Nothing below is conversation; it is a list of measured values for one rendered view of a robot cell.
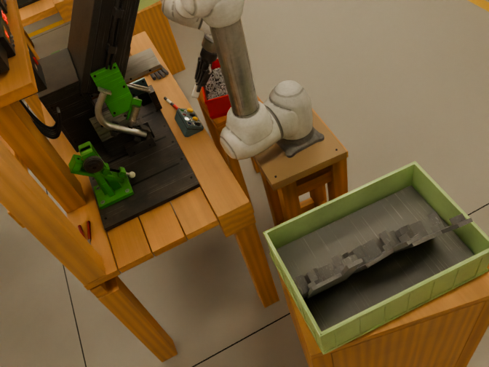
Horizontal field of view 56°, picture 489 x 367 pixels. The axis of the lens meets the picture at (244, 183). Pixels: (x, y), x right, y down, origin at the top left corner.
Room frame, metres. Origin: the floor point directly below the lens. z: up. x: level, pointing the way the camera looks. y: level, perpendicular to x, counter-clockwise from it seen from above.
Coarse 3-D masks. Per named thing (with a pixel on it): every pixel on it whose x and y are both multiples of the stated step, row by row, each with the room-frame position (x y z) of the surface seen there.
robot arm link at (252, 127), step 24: (192, 0) 1.23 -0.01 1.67; (216, 0) 1.23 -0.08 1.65; (240, 0) 1.26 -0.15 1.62; (216, 24) 1.25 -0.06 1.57; (240, 24) 1.28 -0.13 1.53; (216, 48) 1.29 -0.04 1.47; (240, 48) 1.26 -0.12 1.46; (240, 72) 1.26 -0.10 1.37; (240, 96) 1.26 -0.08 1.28; (240, 120) 1.26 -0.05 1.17; (264, 120) 1.25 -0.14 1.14; (240, 144) 1.22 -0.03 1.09; (264, 144) 1.23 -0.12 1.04
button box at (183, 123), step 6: (180, 108) 1.71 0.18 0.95; (186, 108) 1.72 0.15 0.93; (180, 114) 1.66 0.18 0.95; (186, 114) 1.66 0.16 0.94; (180, 120) 1.64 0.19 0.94; (186, 120) 1.61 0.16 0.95; (192, 120) 1.62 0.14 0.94; (198, 120) 1.63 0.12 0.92; (180, 126) 1.62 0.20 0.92; (186, 126) 1.58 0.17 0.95; (192, 126) 1.57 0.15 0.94; (198, 126) 1.58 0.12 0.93; (186, 132) 1.56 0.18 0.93; (192, 132) 1.57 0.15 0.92; (198, 132) 1.57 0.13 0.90
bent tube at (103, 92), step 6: (102, 90) 1.64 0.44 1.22; (108, 90) 1.66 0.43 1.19; (102, 96) 1.63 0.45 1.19; (96, 102) 1.64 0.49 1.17; (102, 102) 1.63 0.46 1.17; (96, 108) 1.62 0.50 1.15; (102, 108) 1.63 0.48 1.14; (96, 114) 1.61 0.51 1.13; (102, 114) 1.61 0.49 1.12; (102, 120) 1.60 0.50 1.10; (108, 126) 1.59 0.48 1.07; (114, 126) 1.60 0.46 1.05; (120, 126) 1.60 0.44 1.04; (126, 132) 1.59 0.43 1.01; (132, 132) 1.59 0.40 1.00; (138, 132) 1.59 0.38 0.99; (144, 132) 1.60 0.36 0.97
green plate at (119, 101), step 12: (96, 72) 1.69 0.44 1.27; (108, 72) 1.70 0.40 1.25; (120, 72) 1.70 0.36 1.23; (96, 84) 1.68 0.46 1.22; (108, 84) 1.68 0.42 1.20; (120, 84) 1.68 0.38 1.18; (108, 96) 1.66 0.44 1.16; (120, 96) 1.67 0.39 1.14; (108, 108) 1.65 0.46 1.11; (120, 108) 1.65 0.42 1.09
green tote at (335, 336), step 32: (352, 192) 0.96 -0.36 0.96; (384, 192) 0.97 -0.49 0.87; (288, 224) 0.91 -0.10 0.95; (320, 224) 0.93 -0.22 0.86; (448, 224) 0.78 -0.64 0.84; (480, 256) 0.59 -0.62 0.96; (288, 288) 0.75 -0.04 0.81; (416, 288) 0.55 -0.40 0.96; (448, 288) 0.58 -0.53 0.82; (352, 320) 0.52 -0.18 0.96; (384, 320) 0.53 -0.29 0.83
